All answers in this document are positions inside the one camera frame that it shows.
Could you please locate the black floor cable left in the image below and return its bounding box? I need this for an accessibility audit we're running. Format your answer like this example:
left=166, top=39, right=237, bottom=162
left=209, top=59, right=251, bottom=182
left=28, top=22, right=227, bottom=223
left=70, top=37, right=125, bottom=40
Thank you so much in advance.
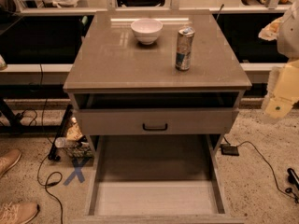
left=36, top=63, right=64, bottom=224

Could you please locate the silver blue redbull can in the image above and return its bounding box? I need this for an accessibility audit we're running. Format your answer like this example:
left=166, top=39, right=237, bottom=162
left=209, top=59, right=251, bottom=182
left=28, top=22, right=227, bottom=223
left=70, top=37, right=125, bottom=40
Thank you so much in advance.
left=176, top=26, right=195, bottom=71

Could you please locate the closed top drawer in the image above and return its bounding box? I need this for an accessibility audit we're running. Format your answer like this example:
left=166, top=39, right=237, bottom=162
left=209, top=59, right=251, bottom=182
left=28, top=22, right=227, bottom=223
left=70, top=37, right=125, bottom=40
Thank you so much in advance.
left=75, top=108, right=238, bottom=135

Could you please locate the black drawer handle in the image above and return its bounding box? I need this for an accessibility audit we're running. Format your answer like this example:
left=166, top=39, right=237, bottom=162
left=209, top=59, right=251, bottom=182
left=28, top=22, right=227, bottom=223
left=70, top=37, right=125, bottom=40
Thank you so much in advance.
left=142, top=123, right=168, bottom=132

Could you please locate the upper tan shoe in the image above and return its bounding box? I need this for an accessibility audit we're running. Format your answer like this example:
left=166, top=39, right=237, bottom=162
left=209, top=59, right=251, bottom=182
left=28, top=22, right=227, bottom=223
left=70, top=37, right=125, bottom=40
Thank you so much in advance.
left=0, top=149, right=21, bottom=177

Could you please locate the white ceramic bowl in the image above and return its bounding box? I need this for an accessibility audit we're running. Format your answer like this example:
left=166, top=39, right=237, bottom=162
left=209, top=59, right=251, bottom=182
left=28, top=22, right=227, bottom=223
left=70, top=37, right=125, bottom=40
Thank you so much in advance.
left=131, top=18, right=163, bottom=45

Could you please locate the black foot pedal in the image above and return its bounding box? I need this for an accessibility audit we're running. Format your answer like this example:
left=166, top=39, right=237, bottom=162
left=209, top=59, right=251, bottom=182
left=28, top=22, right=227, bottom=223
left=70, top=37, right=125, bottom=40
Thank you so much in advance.
left=221, top=144, right=239, bottom=156

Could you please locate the lower tan sneaker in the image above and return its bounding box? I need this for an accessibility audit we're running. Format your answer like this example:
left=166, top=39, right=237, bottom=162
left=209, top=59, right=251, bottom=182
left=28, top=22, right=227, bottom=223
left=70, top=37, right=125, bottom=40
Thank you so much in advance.
left=0, top=203, right=39, bottom=224

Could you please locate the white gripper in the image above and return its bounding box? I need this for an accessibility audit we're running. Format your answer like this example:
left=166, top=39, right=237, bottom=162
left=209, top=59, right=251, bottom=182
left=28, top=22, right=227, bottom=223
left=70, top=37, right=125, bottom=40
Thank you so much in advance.
left=262, top=60, right=299, bottom=119

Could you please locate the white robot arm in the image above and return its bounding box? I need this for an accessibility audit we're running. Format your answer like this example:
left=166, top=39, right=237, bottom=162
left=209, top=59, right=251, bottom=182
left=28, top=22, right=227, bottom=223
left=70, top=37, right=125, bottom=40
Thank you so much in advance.
left=259, top=0, right=299, bottom=120

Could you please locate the open middle drawer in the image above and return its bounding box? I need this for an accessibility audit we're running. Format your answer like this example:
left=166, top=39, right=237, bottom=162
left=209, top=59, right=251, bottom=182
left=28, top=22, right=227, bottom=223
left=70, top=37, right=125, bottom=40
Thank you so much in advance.
left=72, top=135, right=245, bottom=224

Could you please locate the grey drawer cabinet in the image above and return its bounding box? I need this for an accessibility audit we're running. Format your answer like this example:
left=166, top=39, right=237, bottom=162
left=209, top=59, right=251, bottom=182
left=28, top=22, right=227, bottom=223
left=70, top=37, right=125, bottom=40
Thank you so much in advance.
left=63, top=9, right=252, bottom=224

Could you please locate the black device on floor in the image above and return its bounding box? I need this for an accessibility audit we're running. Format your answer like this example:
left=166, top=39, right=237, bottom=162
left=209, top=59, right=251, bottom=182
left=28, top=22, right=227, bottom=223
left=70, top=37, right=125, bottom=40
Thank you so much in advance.
left=287, top=168, right=299, bottom=190

